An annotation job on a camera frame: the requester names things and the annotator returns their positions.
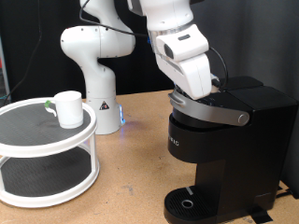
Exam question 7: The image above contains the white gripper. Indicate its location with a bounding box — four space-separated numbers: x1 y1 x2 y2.
154 52 217 101

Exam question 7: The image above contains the black Keurig coffee machine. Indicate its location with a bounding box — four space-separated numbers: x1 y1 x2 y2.
164 76 299 224

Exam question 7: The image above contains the white mug with green-tipped handle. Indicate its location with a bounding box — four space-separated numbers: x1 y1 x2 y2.
44 90 84 130

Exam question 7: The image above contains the black backdrop curtain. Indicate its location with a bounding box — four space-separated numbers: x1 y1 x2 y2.
0 0 182 104

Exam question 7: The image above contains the dark grey partition panel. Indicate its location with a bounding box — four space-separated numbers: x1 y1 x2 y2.
177 0 299 199

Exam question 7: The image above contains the black tape strip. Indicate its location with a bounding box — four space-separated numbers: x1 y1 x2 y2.
247 206 274 224

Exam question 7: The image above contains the white two-tier turntable shelf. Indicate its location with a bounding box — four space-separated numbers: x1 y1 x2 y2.
0 97 101 209

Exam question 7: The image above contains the short looped black cable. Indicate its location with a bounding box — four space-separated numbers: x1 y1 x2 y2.
208 46 230 91

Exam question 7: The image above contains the long black gripper cable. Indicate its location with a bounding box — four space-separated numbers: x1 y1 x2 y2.
1 0 150 104

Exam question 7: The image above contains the black machine power cord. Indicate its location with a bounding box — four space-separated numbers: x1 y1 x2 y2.
275 186 295 200

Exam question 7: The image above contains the grey metal frame post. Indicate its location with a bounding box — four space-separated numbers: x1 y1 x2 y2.
0 35 9 104

